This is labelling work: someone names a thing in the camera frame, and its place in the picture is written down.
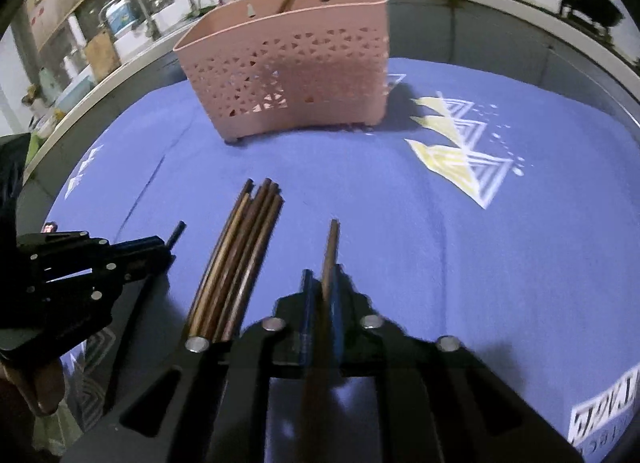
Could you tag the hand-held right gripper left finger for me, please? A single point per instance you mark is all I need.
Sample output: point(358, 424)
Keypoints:
point(306, 305)

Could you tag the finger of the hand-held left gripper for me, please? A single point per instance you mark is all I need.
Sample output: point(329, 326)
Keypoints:
point(130, 249)
point(100, 288)

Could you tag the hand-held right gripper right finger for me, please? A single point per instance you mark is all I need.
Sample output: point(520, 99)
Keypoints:
point(337, 315)

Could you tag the bundle of wooden chopsticks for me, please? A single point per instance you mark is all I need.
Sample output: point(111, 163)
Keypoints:
point(235, 253)

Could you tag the pink perforated plastic basket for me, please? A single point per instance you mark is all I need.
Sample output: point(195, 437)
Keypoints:
point(300, 73)

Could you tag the person's left hand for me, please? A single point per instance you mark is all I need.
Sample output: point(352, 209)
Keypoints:
point(47, 385)

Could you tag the blue printed tablecloth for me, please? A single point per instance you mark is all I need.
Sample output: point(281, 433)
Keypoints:
point(400, 243)

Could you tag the wooden cutting board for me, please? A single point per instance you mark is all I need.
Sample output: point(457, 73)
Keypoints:
point(102, 57)

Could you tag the white blue-label jug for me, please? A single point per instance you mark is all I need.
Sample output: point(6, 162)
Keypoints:
point(120, 17)

